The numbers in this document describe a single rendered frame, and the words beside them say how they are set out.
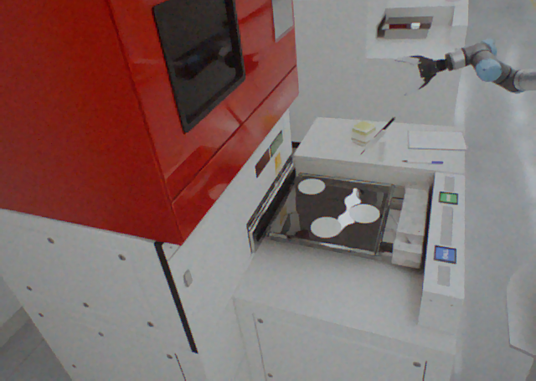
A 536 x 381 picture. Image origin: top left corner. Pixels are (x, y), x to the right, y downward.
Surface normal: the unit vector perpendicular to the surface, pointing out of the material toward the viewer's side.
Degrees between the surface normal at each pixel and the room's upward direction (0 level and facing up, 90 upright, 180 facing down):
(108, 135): 90
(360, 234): 0
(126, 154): 90
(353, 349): 90
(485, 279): 0
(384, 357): 90
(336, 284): 0
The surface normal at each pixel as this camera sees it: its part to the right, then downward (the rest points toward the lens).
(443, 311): -0.36, 0.55
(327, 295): -0.11, -0.82
